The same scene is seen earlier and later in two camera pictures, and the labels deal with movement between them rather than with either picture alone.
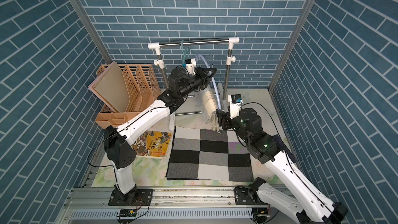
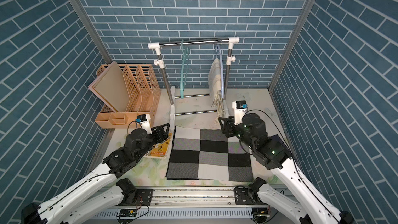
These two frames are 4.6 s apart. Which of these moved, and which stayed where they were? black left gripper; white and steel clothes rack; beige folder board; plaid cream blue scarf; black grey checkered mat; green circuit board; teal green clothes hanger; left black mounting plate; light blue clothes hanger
Moved: black left gripper; light blue clothes hanger; plaid cream blue scarf
Stayed: left black mounting plate; teal green clothes hanger; green circuit board; beige folder board; black grey checkered mat; white and steel clothes rack
